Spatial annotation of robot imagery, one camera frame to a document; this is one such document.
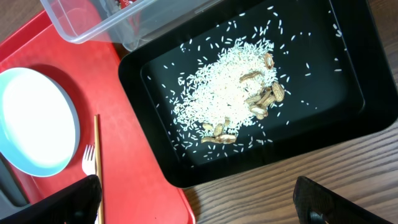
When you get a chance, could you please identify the red snack wrapper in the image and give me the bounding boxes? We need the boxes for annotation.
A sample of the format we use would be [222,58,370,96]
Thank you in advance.
[115,0,135,9]

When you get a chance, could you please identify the clear plastic bin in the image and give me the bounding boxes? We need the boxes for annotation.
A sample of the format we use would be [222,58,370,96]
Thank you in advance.
[40,0,220,52]

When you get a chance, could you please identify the grey dishwasher rack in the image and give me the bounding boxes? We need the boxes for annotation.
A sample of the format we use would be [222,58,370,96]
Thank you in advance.
[0,155,30,219]

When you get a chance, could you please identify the light blue plate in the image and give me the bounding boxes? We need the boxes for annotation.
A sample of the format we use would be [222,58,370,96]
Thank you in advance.
[1,67,80,177]

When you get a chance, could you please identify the red plastic tray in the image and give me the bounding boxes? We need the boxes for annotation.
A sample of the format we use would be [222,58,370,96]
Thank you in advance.
[1,12,195,224]

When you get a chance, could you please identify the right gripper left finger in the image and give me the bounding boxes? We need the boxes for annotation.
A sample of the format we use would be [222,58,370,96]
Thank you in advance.
[1,175,102,224]

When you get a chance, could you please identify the rice and peanut shells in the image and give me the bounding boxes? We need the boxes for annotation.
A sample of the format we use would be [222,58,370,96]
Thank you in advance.
[141,1,350,169]

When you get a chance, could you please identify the black tray bin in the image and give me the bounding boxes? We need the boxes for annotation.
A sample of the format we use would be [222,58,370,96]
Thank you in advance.
[119,1,397,188]

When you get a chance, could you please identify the wooden chopstick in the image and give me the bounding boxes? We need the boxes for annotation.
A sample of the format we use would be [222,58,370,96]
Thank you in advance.
[94,114,104,224]

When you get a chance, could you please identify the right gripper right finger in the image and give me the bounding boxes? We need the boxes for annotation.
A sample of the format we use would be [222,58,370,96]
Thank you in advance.
[293,176,391,224]

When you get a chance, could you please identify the white plastic fork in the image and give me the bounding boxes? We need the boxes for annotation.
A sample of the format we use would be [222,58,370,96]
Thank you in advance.
[81,144,100,224]

